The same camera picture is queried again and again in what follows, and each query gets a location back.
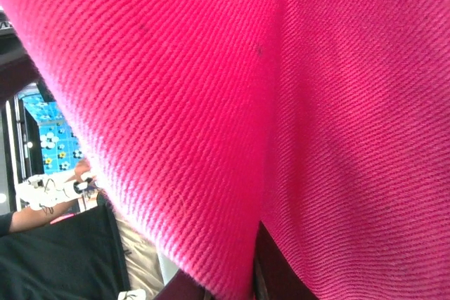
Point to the blue flower pattern panel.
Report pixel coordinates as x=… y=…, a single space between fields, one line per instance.
x=52 y=128

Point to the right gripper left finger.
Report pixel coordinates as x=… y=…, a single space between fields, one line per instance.
x=186 y=289

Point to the person's forearm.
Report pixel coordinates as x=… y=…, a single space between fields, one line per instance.
x=35 y=216

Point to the white wearable hand device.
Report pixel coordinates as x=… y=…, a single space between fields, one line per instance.
x=42 y=192

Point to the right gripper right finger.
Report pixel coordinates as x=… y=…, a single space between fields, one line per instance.
x=277 y=272

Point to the pink long pants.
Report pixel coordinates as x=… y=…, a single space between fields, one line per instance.
x=246 y=103

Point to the person's hand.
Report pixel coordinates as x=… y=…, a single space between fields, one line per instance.
x=83 y=168

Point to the person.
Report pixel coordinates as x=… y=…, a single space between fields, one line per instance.
x=52 y=261

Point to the beige fabric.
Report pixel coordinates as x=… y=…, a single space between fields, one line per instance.
x=140 y=261

